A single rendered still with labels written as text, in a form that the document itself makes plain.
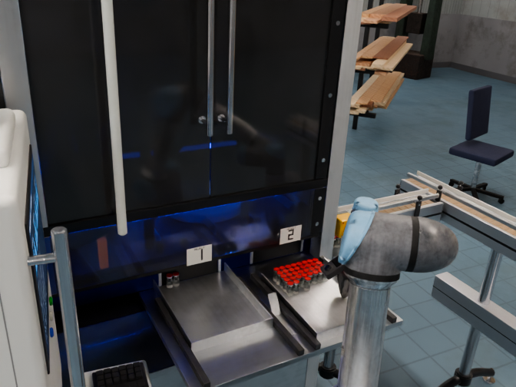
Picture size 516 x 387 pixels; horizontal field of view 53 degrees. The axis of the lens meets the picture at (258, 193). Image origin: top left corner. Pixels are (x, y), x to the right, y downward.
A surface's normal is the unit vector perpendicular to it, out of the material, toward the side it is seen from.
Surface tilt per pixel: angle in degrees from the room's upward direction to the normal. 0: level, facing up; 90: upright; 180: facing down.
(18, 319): 90
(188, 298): 0
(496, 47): 90
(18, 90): 90
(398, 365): 0
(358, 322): 74
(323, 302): 0
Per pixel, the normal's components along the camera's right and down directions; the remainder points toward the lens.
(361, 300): -0.51, 0.06
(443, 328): 0.05, -0.91
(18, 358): 0.36, 0.40
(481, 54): -0.91, 0.13
